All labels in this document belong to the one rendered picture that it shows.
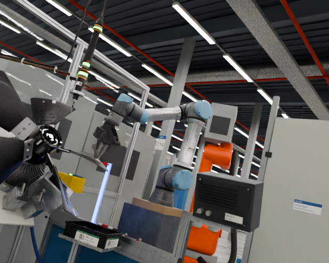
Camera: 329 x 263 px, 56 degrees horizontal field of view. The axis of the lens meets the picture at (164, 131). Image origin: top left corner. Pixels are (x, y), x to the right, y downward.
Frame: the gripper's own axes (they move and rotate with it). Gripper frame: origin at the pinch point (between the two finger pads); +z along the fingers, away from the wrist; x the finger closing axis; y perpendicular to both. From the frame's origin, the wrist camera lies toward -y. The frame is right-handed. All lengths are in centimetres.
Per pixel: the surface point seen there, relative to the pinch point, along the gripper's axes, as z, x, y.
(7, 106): -5.4, 48.4, 10.5
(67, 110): -13.4, 16.6, 18.1
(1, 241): 83, -10, 50
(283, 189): -34, -156, -48
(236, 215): -12, -9, -75
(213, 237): 73, -346, 56
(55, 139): -2.2, 29.8, -3.1
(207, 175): -20, -6, -57
